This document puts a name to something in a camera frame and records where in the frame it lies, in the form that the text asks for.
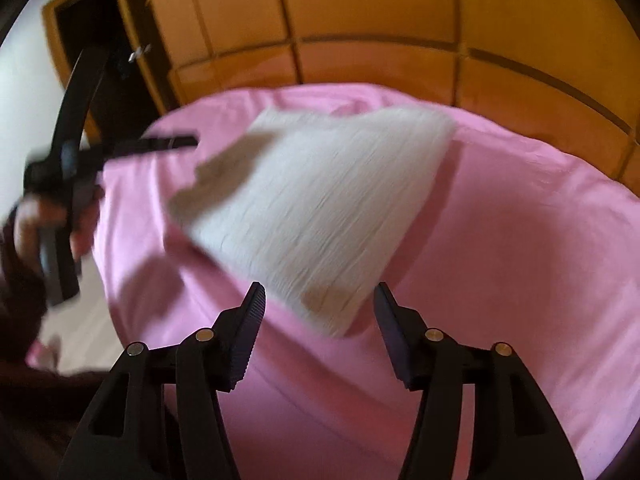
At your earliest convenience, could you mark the wooden wardrobe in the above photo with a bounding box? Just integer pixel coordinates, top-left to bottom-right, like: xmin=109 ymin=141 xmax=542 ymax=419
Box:
xmin=150 ymin=0 xmax=640 ymax=193

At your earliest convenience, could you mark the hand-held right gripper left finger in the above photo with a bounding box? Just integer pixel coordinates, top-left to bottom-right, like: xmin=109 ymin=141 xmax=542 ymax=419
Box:
xmin=57 ymin=281 xmax=267 ymax=480

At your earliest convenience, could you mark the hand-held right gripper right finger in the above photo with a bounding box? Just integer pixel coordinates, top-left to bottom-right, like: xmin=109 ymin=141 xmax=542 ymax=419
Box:
xmin=373 ymin=281 xmax=585 ymax=480

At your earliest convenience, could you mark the white fluffy towel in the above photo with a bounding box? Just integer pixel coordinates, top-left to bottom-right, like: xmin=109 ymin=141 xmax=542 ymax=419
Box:
xmin=167 ymin=105 xmax=458 ymax=339

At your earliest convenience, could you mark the wooden door frame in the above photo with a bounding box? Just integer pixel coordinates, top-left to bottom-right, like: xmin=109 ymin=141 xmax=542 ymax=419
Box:
xmin=42 ymin=0 xmax=113 ymax=93

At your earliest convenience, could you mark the wooden door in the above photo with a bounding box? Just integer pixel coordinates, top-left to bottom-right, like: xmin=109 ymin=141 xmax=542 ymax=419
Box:
xmin=107 ymin=0 xmax=176 ymax=113

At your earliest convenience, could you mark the person's left forearm dark sleeve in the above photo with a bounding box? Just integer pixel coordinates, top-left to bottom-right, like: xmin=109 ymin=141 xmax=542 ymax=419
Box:
xmin=0 ymin=220 xmax=53 ymax=356

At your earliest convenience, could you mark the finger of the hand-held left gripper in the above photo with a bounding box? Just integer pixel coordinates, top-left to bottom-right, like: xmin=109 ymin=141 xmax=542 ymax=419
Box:
xmin=52 ymin=47 xmax=110 ymax=157
xmin=97 ymin=135 xmax=199 ymax=162

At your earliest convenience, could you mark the pink bed sheet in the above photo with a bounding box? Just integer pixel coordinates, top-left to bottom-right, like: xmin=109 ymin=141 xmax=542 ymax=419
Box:
xmin=25 ymin=82 xmax=640 ymax=480

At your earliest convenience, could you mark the person's left hand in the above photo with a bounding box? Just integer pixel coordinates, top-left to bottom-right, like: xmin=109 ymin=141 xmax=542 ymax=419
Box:
xmin=9 ymin=187 xmax=103 ymax=281

